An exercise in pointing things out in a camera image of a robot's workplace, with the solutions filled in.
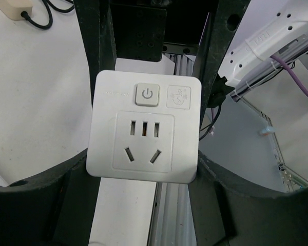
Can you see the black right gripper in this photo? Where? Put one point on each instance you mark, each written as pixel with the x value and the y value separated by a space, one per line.
pixel 145 30

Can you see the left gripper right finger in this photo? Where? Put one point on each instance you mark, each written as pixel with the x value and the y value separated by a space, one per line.
pixel 230 210

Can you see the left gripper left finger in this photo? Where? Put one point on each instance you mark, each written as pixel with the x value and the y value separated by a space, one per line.
pixel 54 207

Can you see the white cube socket adapter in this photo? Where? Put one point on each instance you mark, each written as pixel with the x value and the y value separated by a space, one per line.
pixel 145 127

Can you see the beige red power strip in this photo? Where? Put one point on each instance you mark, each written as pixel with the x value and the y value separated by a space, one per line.
pixel 14 8

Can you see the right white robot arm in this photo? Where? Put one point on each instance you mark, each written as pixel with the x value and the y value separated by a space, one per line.
pixel 287 25

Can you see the aluminium front rail frame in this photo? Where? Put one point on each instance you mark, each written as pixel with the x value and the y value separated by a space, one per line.
pixel 227 209

